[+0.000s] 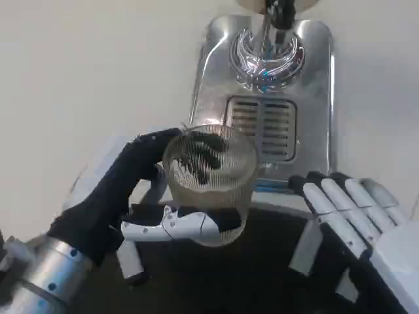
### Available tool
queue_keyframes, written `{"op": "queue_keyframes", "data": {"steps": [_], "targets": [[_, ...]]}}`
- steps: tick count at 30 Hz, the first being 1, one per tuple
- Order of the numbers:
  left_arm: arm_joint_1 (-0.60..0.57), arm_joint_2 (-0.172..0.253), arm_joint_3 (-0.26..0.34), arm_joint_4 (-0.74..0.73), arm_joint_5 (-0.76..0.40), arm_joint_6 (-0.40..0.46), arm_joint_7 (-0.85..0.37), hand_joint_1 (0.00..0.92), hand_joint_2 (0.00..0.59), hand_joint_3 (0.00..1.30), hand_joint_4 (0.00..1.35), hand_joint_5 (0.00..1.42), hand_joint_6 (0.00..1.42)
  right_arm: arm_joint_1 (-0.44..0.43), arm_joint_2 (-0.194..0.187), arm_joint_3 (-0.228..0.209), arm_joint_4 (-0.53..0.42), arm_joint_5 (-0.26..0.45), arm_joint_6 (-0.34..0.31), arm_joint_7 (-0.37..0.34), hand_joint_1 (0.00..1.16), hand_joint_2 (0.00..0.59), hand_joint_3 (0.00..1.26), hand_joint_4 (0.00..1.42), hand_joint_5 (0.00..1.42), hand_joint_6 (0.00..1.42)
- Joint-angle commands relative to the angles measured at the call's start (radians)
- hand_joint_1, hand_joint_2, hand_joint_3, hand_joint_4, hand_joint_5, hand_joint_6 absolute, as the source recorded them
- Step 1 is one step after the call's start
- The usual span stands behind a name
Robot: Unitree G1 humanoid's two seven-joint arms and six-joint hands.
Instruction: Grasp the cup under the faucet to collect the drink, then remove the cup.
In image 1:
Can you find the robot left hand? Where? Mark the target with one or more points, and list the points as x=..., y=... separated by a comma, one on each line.
x=108, y=196

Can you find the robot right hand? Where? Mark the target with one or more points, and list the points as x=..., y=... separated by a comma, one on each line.
x=347, y=202

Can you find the clear ribbed glass cup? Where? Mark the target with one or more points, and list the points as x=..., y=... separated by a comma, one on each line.
x=209, y=176

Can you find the robot left silver forearm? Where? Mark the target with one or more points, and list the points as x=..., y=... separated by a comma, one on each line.
x=49, y=274

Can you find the steel drip tray with grid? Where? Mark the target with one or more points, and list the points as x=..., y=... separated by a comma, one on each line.
x=311, y=108

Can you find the drink dispenser tap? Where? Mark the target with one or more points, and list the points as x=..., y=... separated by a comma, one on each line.
x=278, y=19

